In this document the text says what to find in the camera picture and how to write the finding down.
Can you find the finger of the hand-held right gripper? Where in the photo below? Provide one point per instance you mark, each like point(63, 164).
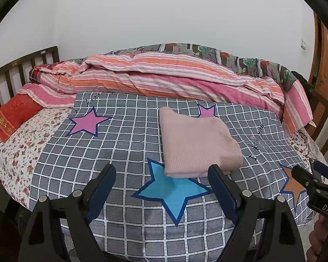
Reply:
point(303, 175)
point(324, 169)

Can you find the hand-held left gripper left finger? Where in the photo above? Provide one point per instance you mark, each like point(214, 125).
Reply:
point(99, 189)

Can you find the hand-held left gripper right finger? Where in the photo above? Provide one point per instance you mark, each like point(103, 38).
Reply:
point(225, 189)

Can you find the pink knit sweater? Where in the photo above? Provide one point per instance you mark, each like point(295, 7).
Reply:
point(196, 144)

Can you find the person's right hand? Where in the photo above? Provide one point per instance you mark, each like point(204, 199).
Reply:
point(318, 240)

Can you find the grey checked star blanket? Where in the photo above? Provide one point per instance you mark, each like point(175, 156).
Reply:
point(112, 147)

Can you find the floral bed sheet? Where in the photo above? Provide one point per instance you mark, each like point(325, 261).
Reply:
point(13, 163)

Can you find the dark garment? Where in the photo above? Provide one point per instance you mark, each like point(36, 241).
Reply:
point(299, 77)

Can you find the red pillow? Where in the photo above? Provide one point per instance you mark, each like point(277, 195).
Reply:
point(13, 117)

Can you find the brown wooden door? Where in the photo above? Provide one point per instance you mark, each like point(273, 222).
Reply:
point(324, 51)

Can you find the pink orange striped quilt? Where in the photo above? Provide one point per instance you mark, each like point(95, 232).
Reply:
point(166, 79)

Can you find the red plaid cloth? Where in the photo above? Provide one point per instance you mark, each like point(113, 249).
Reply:
point(42, 72)

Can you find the floral patchwork quilt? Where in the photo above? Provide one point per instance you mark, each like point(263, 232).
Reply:
point(207, 50)

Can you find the dark wooden slatted headboard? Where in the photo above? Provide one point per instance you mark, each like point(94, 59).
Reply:
point(13, 71)

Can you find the white wall switch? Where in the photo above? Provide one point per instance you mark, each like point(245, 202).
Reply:
point(304, 45)

